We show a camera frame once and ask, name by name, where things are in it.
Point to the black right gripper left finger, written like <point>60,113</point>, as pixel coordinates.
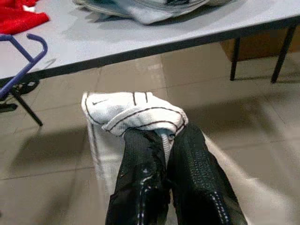
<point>140,182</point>

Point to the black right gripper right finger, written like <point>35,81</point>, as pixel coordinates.
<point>199,182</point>

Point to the white sports shirt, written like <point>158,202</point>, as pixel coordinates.
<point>131,110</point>

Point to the blue plastic hanger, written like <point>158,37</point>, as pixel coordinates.
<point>18,77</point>

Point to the beige stitched jacket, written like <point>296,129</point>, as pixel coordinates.
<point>145,14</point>

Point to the grey table with black legs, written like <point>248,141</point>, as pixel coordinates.
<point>117,37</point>

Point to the brown cardboard box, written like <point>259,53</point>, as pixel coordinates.
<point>257,47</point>

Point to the red cloth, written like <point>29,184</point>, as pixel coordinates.
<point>21,18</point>

